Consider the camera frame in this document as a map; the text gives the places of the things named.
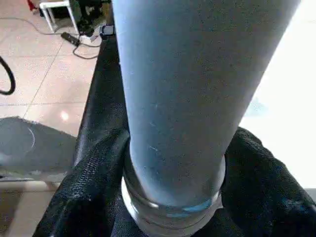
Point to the white plastic table leg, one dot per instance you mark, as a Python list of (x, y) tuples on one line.
[(187, 98)]

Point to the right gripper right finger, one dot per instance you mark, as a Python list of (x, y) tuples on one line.
[(266, 197)]

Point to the white metal stand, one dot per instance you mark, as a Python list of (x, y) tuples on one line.
[(49, 7)]

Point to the grey floor mat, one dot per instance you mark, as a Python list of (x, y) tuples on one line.
[(34, 148)]

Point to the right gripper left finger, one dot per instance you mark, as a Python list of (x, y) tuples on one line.
[(84, 197)]

